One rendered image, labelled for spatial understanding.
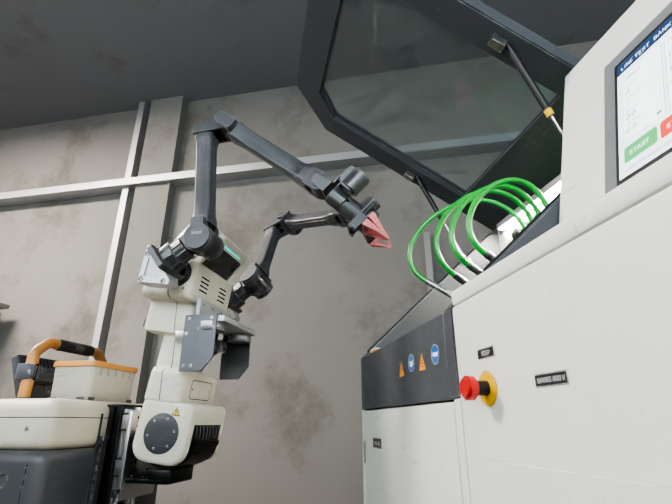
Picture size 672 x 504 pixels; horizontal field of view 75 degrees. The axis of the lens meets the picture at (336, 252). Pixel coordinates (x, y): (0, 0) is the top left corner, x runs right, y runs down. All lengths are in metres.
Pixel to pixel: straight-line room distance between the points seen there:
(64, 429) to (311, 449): 1.76
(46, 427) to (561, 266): 1.22
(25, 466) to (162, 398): 0.33
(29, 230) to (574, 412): 4.32
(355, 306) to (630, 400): 2.50
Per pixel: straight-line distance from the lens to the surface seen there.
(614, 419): 0.54
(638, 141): 0.93
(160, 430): 1.38
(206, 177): 1.38
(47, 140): 4.96
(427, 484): 0.99
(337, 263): 3.04
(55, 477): 1.42
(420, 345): 0.99
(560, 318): 0.59
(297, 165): 1.29
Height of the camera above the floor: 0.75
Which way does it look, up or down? 21 degrees up
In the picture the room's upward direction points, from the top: straight up
